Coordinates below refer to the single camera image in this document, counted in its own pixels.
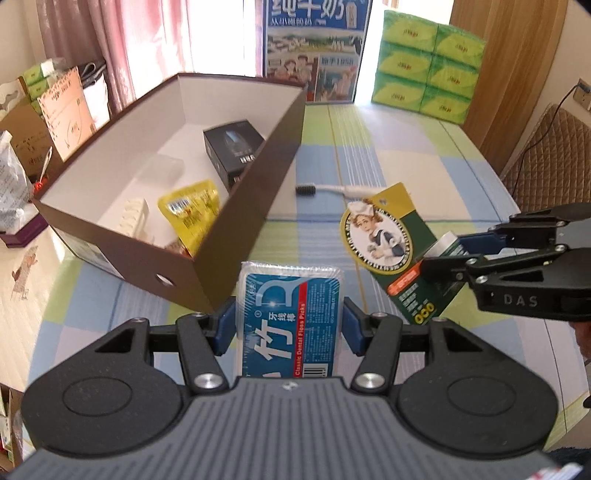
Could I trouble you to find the small green boxes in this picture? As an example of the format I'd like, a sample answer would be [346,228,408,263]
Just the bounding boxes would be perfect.
[22,58,65,100]

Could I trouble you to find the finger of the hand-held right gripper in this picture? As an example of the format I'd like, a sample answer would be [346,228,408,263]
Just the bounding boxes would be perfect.
[418,244,570,283]
[456,205,574,256]

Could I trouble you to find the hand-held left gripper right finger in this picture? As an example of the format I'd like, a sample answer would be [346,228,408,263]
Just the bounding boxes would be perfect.
[344,298,492,395]

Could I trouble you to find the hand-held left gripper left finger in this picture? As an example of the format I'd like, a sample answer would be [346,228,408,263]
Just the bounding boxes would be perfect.
[92,298,238,395]

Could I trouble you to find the purple box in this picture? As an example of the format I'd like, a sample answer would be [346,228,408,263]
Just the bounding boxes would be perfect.
[0,210,49,249]

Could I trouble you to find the beige wall socket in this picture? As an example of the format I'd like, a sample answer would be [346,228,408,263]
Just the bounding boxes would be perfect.
[573,78,591,110]

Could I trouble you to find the small black box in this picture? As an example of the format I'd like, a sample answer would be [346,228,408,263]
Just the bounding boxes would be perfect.
[203,120,266,190]

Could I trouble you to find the black cable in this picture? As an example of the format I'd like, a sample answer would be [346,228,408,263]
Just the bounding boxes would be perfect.
[510,85,579,171]

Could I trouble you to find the brown storage box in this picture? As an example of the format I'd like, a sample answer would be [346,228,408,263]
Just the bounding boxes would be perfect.
[32,73,308,313]

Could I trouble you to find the pink curtain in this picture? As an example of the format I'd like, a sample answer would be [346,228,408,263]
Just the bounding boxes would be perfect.
[37,0,259,114]

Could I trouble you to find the beige ridged plastic item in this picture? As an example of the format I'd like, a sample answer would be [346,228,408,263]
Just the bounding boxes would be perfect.
[113,198,151,238]

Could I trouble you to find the quilted brown chair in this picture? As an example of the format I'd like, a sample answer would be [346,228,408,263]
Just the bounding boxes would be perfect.
[501,104,591,214]

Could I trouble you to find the wooden door panel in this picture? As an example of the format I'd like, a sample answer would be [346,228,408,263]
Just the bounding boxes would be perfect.
[450,0,568,171]

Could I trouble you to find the blue dental floss pack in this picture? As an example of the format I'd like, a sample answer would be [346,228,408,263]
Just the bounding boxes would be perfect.
[238,261,345,378]

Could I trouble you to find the white plastic bag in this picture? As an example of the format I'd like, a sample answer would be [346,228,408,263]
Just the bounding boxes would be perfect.
[0,130,35,234]

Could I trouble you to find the blue milk carton box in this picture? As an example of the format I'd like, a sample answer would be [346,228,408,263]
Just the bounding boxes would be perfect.
[263,0,372,104]

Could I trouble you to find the yellow snack pouch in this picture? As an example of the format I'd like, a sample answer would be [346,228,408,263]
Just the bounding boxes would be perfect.
[158,180,220,254]

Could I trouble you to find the white paper bag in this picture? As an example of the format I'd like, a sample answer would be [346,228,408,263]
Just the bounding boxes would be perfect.
[76,60,112,123]

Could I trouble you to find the white toothbrush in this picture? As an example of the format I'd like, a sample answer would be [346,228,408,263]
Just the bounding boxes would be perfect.
[294,183,386,200]

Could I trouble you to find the desktop with checked tablecloth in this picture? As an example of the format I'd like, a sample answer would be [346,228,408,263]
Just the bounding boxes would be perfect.
[0,102,591,467]

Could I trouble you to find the cardboard card with orange print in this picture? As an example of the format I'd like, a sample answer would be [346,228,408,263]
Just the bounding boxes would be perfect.
[37,67,95,162]

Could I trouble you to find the green card ointment package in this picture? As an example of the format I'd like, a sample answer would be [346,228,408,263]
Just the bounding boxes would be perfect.
[339,182,462,325]

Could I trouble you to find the brown cardboard box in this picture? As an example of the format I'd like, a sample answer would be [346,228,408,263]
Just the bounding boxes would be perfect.
[0,76,65,181]

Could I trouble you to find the bundle of green tissue packs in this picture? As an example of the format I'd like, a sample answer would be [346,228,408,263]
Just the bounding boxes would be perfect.
[372,10,487,126]

